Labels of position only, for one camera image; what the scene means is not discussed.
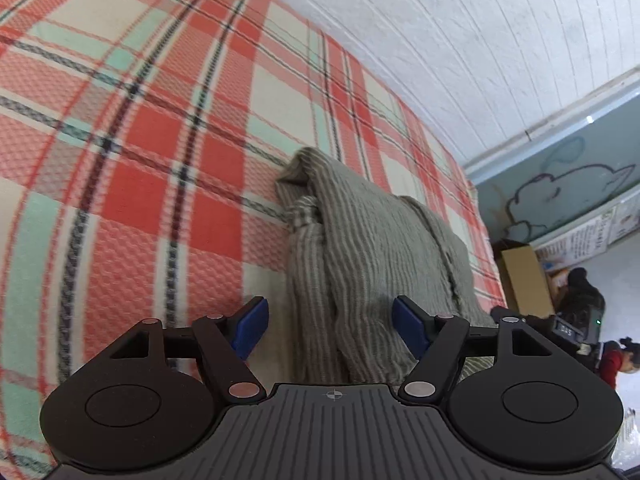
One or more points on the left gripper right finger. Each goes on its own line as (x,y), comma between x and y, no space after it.
(440,344)

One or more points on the open cardboard box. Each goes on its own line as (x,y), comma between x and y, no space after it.
(529,289)

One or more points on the black clothing pile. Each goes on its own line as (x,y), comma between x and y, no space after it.
(580,299)

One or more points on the blue cartoon wall panel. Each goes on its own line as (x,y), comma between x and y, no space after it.
(564,167)

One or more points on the person in red top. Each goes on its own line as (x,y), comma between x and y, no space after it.
(618,357)

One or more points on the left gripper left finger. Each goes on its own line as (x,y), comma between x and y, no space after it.
(220,347)

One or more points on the white printed wall poster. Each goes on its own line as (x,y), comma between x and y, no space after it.
(589,236)

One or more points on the red plaid bed sheet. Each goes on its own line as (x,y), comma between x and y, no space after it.
(140,143)

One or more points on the olive striped shirt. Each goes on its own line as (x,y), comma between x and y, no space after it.
(352,249)

